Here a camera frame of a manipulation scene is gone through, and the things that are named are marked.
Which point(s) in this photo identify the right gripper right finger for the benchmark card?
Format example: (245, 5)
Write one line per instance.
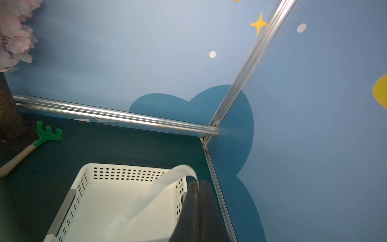
(212, 227)

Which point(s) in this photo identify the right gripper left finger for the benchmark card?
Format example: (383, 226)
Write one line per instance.
(188, 226)

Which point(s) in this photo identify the white insulated delivery bag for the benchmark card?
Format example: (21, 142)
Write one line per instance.
(144, 199)

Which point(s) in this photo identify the white perforated plastic basket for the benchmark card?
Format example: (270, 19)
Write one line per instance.
(101, 191)

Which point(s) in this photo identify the aluminium back frame bar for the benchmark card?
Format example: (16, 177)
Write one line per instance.
(61, 107)

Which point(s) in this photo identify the green toy rake wooden handle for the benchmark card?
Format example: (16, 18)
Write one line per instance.
(43, 136)

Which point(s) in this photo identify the right aluminium frame post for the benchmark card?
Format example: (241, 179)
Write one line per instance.
(265, 37)

